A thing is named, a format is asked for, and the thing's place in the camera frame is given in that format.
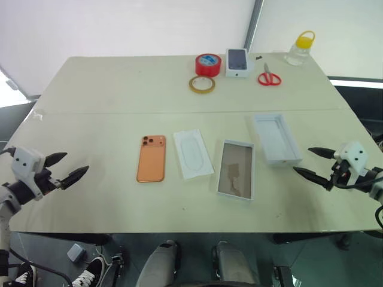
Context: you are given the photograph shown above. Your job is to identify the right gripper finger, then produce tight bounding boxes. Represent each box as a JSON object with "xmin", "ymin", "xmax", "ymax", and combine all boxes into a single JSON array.
[
  {"xmin": 308, "ymin": 146, "xmax": 338, "ymax": 160},
  {"xmin": 292, "ymin": 166, "xmax": 333, "ymax": 191}
]

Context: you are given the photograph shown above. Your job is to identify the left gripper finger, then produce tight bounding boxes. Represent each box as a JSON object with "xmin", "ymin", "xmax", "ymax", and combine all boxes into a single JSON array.
[
  {"xmin": 44, "ymin": 151, "xmax": 68, "ymax": 169},
  {"xmin": 60, "ymin": 165, "xmax": 90, "ymax": 190}
]

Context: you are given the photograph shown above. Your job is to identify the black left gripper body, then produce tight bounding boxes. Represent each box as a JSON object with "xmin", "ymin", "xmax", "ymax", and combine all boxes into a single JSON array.
[{"xmin": 29, "ymin": 167, "xmax": 65, "ymax": 197}]

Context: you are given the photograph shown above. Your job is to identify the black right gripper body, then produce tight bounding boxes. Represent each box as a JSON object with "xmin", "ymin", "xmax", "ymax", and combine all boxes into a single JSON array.
[{"xmin": 327, "ymin": 160, "xmax": 355, "ymax": 192}]

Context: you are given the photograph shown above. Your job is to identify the orange smartphone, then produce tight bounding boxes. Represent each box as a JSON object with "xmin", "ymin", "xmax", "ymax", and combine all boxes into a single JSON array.
[{"xmin": 136, "ymin": 135, "xmax": 167, "ymax": 184}]

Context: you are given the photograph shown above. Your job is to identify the white paper insert tray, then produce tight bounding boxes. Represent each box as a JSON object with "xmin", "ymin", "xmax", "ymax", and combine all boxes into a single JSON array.
[{"xmin": 172, "ymin": 129, "xmax": 215, "ymax": 181}]

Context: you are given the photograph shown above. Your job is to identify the sealed printed phone box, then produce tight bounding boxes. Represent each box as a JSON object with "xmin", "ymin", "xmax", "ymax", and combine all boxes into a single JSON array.
[{"xmin": 224, "ymin": 48, "xmax": 256, "ymax": 79}]

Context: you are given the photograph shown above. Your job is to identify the black table foot bar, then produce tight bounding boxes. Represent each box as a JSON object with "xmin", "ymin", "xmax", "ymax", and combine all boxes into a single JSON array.
[{"xmin": 272, "ymin": 232, "xmax": 352, "ymax": 251}]

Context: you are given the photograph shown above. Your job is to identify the small grey foot pedal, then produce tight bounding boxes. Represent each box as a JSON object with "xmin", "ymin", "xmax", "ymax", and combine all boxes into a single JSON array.
[{"xmin": 66, "ymin": 243, "xmax": 87, "ymax": 264}]

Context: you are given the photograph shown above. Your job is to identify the black white laced sneaker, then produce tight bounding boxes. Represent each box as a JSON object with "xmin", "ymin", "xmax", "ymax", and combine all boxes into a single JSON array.
[
  {"xmin": 14, "ymin": 262, "xmax": 39, "ymax": 287},
  {"xmin": 71, "ymin": 256, "xmax": 107, "ymax": 287}
]

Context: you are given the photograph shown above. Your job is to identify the clear jar yellow lid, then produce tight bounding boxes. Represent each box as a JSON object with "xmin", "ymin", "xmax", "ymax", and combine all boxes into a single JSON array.
[{"xmin": 284, "ymin": 30, "xmax": 316, "ymax": 67}]

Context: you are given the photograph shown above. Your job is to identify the grey rounded leg shell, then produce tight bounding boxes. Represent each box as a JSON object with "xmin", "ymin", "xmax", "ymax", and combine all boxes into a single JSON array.
[
  {"xmin": 136, "ymin": 239, "xmax": 181, "ymax": 287},
  {"xmin": 211, "ymin": 240, "xmax": 260, "ymax": 287}
]

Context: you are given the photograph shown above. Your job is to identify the yellow clear tape roll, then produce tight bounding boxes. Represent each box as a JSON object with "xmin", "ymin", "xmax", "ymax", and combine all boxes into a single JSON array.
[{"xmin": 188, "ymin": 75, "xmax": 217, "ymax": 94}]

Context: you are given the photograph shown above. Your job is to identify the red tape roll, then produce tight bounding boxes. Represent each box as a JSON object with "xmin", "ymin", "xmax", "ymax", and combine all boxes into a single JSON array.
[{"xmin": 195, "ymin": 53, "xmax": 223, "ymax": 78}]

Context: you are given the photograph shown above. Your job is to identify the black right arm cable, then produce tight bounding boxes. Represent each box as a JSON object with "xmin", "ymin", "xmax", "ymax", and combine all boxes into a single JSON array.
[{"xmin": 332, "ymin": 176, "xmax": 383, "ymax": 231}]

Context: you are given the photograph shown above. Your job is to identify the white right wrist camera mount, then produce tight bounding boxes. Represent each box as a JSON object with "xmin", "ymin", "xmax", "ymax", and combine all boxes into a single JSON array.
[{"xmin": 333, "ymin": 141, "xmax": 371, "ymax": 188}]

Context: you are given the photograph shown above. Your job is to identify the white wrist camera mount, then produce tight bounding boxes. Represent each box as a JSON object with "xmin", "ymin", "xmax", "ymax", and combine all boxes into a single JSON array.
[
  {"xmin": 11, "ymin": 145, "xmax": 46, "ymax": 201},
  {"xmin": 333, "ymin": 141, "xmax": 371, "ymax": 188}
]

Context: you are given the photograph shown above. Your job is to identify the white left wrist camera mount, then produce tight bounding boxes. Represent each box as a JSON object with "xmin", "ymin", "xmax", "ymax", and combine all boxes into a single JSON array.
[{"xmin": 11, "ymin": 145, "xmax": 46, "ymax": 201}]

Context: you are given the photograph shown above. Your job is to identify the black floor cable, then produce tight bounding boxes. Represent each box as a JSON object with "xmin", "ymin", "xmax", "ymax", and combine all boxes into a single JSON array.
[{"xmin": 8, "ymin": 247, "xmax": 73, "ymax": 287}]

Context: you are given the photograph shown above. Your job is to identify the black metal stand bracket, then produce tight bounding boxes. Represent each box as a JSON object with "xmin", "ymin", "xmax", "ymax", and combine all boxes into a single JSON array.
[
  {"xmin": 273, "ymin": 265, "xmax": 300, "ymax": 287},
  {"xmin": 110, "ymin": 253, "xmax": 126, "ymax": 287}
]

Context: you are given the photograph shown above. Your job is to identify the red handled scissors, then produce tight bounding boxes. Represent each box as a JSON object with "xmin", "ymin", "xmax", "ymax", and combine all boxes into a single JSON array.
[{"xmin": 257, "ymin": 62, "xmax": 283, "ymax": 88}]

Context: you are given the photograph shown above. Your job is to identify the grey vertical metal post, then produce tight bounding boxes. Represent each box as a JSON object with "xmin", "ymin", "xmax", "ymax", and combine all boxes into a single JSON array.
[{"xmin": 242, "ymin": 0, "xmax": 266, "ymax": 53}]

